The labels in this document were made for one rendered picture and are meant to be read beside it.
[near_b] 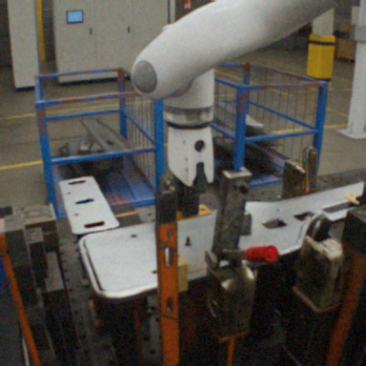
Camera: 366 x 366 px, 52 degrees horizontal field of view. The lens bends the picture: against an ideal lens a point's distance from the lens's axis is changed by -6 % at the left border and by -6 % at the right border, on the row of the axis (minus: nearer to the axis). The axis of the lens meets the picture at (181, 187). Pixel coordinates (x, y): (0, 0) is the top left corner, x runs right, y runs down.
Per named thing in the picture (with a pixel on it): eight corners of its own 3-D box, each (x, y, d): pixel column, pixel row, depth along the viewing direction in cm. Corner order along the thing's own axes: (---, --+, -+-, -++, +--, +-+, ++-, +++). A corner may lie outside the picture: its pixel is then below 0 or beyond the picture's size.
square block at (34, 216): (75, 327, 96) (52, 201, 81) (82, 349, 89) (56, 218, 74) (45, 334, 93) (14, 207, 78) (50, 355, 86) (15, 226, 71)
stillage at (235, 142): (174, 159, 400) (174, 64, 360) (243, 149, 428) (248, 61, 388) (233, 212, 300) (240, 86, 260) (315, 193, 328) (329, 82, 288)
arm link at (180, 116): (223, 107, 63) (223, 125, 65) (200, 96, 71) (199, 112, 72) (175, 111, 60) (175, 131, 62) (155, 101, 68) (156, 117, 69)
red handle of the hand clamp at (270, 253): (231, 246, 64) (285, 241, 50) (233, 259, 64) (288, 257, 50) (208, 252, 63) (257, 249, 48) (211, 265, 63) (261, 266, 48)
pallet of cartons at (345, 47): (376, 65, 1270) (379, 27, 1213) (361, 65, 1239) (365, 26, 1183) (351, 60, 1369) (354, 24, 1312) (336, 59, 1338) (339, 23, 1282)
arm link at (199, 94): (193, 112, 60) (222, 102, 67) (193, 24, 54) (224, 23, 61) (150, 106, 64) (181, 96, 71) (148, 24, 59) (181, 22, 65)
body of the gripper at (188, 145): (222, 120, 64) (219, 184, 68) (195, 107, 72) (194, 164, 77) (179, 125, 61) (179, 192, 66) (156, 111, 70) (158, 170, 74)
